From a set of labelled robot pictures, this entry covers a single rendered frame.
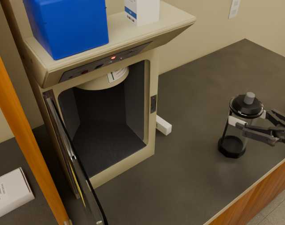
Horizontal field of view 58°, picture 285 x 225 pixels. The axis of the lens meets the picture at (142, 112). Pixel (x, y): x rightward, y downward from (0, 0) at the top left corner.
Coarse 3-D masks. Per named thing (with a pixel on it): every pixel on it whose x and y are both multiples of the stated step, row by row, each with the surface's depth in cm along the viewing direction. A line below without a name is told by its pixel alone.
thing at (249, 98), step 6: (240, 96) 86; (246, 96) 82; (252, 96) 81; (234, 102) 85; (240, 102) 84; (246, 102) 83; (252, 102) 83; (258, 102) 84; (240, 108) 83; (246, 108) 82; (252, 108) 82; (258, 108) 82
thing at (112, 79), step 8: (112, 72) 67; (120, 72) 68; (128, 72) 72; (96, 80) 66; (104, 80) 66; (112, 80) 67; (120, 80) 69; (88, 88) 66; (96, 88) 66; (104, 88) 67
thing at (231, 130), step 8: (232, 104) 85; (232, 112) 86; (240, 112) 82; (248, 120) 84; (232, 128) 89; (224, 136) 94; (232, 136) 90; (240, 136) 89; (224, 144) 96; (232, 144) 93; (240, 144) 92; (232, 152) 95
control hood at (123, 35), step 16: (112, 16) 53; (160, 16) 53; (176, 16) 53; (192, 16) 53; (112, 32) 48; (128, 32) 48; (144, 32) 48; (160, 32) 49; (176, 32) 55; (32, 48) 44; (96, 48) 44; (112, 48) 45; (128, 48) 49; (144, 48) 57; (32, 64) 48; (48, 64) 40; (64, 64) 41; (80, 64) 44; (48, 80) 46
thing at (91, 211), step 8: (48, 104) 53; (56, 112) 50; (56, 120) 48; (56, 128) 56; (64, 136) 45; (64, 144) 45; (64, 152) 61; (72, 152) 43; (72, 160) 42; (72, 168) 48; (72, 176) 66; (80, 176) 39; (80, 184) 40; (88, 192) 37; (80, 200) 73; (88, 200) 36; (88, 208) 42; (96, 208) 36; (88, 216) 54; (96, 216) 35; (96, 224) 35
